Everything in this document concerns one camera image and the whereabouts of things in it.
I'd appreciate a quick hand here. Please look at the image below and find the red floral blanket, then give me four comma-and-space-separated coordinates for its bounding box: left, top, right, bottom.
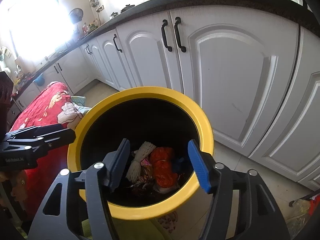
9, 81, 87, 220

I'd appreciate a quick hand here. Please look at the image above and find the foam fruit net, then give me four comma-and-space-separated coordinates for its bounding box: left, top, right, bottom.
125, 141, 155, 182

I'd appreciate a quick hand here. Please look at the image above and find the candy wrapper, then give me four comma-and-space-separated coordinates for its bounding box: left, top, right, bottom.
140, 159, 153, 174

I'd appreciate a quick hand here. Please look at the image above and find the kitchen window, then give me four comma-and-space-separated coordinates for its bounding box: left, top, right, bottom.
10, 0, 73, 55

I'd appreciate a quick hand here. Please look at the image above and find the red plastic bag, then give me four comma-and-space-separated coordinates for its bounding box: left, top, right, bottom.
149, 147, 180, 188

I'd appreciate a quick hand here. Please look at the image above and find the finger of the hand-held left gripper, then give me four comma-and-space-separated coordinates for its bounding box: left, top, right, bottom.
10, 124, 63, 135
2, 129, 76, 155

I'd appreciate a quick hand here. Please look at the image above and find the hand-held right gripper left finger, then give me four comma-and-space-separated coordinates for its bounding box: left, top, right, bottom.
29, 138, 131, 240

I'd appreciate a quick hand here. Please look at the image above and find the wooden cutting board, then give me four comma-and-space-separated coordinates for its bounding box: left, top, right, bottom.
14, 56, 35, 72

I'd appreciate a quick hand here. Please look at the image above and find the person's left hand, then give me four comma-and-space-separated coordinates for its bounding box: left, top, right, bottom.
0, 171, 29, 200

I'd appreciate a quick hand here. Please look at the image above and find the blue round plate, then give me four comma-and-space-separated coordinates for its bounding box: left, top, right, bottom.
69, 8, 84, 24

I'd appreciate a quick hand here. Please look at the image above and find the pale dotted cloth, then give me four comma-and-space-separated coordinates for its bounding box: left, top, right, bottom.
72, 96, 90, 115

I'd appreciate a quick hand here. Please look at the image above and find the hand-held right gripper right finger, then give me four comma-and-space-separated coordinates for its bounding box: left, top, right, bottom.
187, 140, 292, 240

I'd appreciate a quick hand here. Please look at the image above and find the row of condiment bottles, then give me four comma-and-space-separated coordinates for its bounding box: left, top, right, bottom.
82, 19, 99, 33

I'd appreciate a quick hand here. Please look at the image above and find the dark snack wrapper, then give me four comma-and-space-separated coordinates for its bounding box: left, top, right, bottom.
130, 177, 157, 197

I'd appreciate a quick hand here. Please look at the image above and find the row of white cabinet doors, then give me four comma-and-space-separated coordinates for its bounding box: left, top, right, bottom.
15, 5, 320, 190

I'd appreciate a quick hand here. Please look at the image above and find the crumpled translucent plastic bag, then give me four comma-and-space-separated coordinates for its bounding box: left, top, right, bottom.
289, 192, 320, 230

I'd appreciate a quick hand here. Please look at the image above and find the white printed plastic bag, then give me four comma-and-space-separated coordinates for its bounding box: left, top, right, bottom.
156, 182, 180, 194

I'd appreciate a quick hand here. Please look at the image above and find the black kitchen countertop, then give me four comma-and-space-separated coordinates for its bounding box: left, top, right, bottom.
11, 0, 320, 98

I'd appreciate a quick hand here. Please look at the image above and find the yellow-rimmed trash can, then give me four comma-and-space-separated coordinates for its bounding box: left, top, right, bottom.
67, 86, 214, 240

